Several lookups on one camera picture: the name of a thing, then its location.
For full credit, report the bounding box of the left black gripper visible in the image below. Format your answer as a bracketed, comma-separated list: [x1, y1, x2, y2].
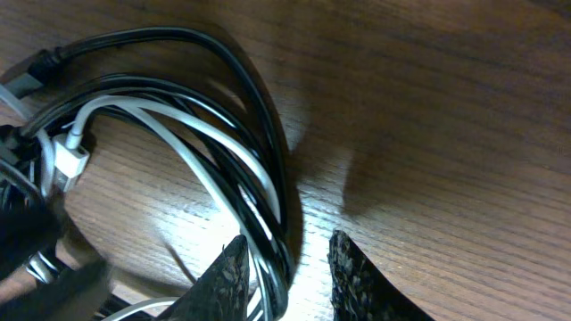
[1, 125, 110, 320]

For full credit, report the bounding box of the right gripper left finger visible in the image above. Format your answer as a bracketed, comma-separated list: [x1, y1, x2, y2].
[156, 235, 250, 321]

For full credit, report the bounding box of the black USB cable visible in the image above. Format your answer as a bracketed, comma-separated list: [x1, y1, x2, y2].
[0, 25, 298, 321]
[17, 73, 286, 321]

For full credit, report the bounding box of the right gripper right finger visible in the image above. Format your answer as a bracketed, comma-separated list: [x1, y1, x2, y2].
[327, 230, 433, 321]

